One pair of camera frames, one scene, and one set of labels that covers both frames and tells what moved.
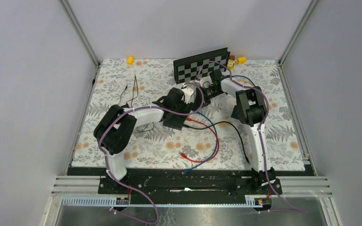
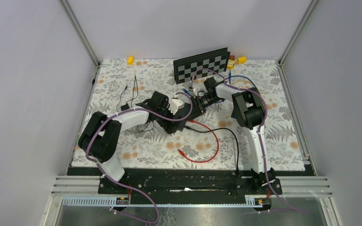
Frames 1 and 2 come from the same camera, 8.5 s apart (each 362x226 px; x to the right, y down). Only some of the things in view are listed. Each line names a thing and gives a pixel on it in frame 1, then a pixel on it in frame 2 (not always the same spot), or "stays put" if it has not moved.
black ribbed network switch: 235,113 stays put
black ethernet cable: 213,124 → 231,129
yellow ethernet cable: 244,81 stays put
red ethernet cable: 185,156 stays put
